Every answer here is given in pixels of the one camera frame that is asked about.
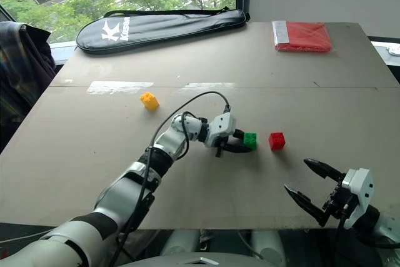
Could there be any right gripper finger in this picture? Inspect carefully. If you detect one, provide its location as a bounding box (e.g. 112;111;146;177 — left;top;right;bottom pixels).
283;184;331;228
303;158;347;183

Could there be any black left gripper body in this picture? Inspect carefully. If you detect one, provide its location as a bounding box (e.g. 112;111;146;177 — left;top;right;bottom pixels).
214;135;235;159

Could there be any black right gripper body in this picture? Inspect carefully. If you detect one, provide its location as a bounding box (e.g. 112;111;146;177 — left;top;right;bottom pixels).
322;180;358;220

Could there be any green toy brick cube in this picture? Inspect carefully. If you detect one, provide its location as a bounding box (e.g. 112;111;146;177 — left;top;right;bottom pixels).
242;131;258;151

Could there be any red toy brick cube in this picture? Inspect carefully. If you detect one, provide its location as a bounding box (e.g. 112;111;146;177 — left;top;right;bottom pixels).
268;131;286;151

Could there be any grey rounded shape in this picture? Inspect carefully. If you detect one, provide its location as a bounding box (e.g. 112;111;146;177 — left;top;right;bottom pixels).
249;231;287;267
161;229;201;254

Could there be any yellow toy brick cube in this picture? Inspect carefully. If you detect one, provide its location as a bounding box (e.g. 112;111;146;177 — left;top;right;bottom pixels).
139;91;161;111

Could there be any red cloth in plastic pack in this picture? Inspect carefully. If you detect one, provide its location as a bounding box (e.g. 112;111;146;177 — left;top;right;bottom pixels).
271;20;333;54

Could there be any black racket bag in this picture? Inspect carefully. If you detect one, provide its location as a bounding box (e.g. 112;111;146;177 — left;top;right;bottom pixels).
76;6;251;56

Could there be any dark plaid jacket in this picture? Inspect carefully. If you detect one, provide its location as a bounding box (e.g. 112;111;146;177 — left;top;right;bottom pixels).
0;21;58;154

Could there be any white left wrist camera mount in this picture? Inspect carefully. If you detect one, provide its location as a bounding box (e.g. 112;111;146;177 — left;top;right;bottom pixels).
206;112;238;148

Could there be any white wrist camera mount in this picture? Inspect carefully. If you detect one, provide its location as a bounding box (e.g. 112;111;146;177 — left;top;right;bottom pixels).
206;112;238;148
341;168;374;230

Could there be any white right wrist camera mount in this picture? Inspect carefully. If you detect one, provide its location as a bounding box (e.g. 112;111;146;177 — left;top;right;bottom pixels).
341;168;374;230

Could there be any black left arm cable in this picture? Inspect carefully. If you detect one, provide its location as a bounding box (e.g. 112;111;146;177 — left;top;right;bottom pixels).
109;91;232;267

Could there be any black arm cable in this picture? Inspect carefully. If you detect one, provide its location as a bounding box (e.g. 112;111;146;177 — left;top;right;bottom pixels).
336;213;400;251
109;91;232;267

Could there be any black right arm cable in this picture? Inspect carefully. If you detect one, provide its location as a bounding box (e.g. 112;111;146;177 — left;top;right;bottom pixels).
336;213;400;251

